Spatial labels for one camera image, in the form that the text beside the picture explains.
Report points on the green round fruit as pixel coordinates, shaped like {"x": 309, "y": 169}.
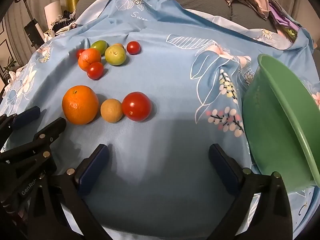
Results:
{"x": 100, "y": 46}

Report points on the dark striped cloth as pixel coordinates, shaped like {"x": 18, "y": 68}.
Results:
{"x": 62, "y": 21}

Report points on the medium red tomato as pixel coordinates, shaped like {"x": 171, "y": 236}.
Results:
{"x": 95, "y": 70}

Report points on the green cloth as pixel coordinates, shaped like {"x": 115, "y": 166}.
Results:
{"x": 290, "y": 33}

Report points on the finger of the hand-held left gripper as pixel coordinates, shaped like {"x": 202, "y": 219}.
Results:
{"x": 56, "y": 128}
{"x": 26, "y": 117}

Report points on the white crumpled plastic bag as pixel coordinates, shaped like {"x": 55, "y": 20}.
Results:
{"x": 13, "y": 77}

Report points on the blue floral bed sheet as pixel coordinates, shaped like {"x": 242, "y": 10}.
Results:
{"x": 162, "y": 80}

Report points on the grey sofa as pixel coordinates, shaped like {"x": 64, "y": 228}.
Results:
{"x": 200, "y": 7}

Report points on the small orange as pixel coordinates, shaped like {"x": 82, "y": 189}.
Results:
{"x": 88, "y": 58}

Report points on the large red tomato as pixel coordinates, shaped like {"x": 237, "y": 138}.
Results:
{"x": 136, "y": 106}

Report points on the stick vacuum cleaner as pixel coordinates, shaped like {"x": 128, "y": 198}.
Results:
{"x": 33, "y": 30}

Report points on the small red tomato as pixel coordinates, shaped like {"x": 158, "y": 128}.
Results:
{"x": 133, "y": 47}

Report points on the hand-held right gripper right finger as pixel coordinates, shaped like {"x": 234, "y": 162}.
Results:
{"x": 223, "y": 166}

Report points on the purple cloth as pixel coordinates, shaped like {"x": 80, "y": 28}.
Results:
{"x": 280, "y": 17}

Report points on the large orange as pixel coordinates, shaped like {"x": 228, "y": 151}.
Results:
{"x": 80, "y": 105}

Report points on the white cylinder lamp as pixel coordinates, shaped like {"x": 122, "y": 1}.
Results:
{"x": 53, "y": 11}

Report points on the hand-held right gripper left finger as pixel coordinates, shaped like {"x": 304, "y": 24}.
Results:
{"x": 92, "y": 170}

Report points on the tiny red tomato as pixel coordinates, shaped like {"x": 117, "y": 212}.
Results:
{"x": 79, "y": 53}

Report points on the small tan fruit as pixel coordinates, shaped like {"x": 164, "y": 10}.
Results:
{"x": 119, "y": 45}

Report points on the yellow-green oval fruit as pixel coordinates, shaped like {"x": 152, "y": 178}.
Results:
{"x": 115, "y": 55}

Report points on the tan round fruit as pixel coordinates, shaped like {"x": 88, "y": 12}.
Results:
{"x": 111, "y": 111}

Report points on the potted plant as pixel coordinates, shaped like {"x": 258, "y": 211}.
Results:
{"x": 8, "y": 66}

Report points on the green plastic bowl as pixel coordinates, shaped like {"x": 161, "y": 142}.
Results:
{"x": 270, "y": 130}

